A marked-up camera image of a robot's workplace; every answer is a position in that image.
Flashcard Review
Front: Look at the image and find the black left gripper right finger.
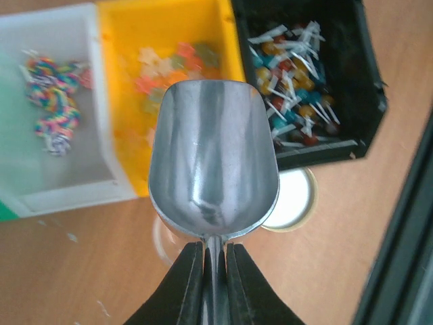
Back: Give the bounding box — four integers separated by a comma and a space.
227, 243, 304, 325

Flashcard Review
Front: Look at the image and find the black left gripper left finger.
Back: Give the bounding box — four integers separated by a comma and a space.
125, 242, 203, 325

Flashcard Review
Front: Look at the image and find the silver metal scoop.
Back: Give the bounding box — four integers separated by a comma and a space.
148, 79, 279, 324

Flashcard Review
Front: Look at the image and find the clear glass jar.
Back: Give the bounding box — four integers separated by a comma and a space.
152, 217, 188, 267

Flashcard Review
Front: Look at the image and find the white jar lid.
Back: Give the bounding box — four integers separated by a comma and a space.
262, 168, 318, 233

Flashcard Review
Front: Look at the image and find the green plastic bin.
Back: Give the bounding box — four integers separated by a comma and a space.
0, 195, 22, 222

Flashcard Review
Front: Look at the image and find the white plastic bin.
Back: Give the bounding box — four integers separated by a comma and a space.
1, 3, 135, 217

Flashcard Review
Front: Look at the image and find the black plastic bin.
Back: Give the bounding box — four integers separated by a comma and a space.
230, 0, 388, 170

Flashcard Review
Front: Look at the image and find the yellow plastic bin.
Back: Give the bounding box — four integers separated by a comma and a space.
97, 1, 245, 197

